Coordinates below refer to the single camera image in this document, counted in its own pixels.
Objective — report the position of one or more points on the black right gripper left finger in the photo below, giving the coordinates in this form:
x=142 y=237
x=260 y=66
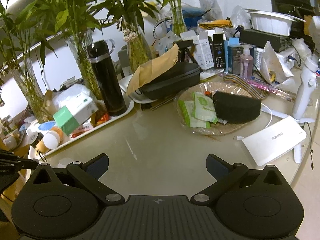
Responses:
x=87 y=177

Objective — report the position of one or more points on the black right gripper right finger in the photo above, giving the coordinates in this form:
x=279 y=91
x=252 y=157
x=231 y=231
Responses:
x=226 y=176

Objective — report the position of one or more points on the black sponge pad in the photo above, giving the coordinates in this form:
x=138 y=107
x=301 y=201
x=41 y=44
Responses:
x=236 y=109

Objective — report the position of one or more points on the white serving tray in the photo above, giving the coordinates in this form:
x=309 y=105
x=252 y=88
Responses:
x=47 y=137

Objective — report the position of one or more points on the white power bank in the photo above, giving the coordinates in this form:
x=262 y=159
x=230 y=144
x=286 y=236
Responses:
x=274 y=141

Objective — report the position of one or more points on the green white tissue box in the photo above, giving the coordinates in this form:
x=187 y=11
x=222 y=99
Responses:
x=77 y=110

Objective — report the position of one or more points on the green white wipes sachet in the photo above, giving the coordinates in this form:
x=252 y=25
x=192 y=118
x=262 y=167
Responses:
x=198 y=112

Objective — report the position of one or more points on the glass plate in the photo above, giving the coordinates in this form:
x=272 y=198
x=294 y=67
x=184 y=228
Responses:
x=222 y=127

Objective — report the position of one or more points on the white gimbal stabilizer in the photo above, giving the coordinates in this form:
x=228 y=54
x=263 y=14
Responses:
x=308 y=75

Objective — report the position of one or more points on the black zipper case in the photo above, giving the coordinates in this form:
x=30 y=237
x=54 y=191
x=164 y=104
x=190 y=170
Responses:
x=181 y=76

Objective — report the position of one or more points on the pink hand soap bottle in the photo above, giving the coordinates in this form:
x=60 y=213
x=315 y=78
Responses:
x=246 y=62

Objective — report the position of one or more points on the bamboo plant in glass vase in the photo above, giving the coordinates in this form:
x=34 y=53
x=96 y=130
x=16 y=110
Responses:
x=19 y=32

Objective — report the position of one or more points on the brown paper envelope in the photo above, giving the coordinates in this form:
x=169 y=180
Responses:
x=152 y=69

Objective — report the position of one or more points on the white product box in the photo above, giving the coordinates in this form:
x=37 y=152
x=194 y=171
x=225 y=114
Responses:
x=202 y=53

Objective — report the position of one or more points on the black thermos bottle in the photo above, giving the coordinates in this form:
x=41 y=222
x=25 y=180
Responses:
x=99 y=55

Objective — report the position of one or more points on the black product box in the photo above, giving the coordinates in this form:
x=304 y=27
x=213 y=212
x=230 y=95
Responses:
x=219 y=50

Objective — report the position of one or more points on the dark monitor screen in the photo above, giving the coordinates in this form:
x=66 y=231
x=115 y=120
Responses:
x=25 y=2

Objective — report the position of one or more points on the bamboo plant vase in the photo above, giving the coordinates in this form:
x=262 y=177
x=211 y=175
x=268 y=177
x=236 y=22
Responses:
x=176 y=5
x=127 y=16
x=76 y=21

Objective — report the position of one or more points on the white plastic food bowl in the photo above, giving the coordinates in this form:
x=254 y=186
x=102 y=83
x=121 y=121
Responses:
x=273 y=22

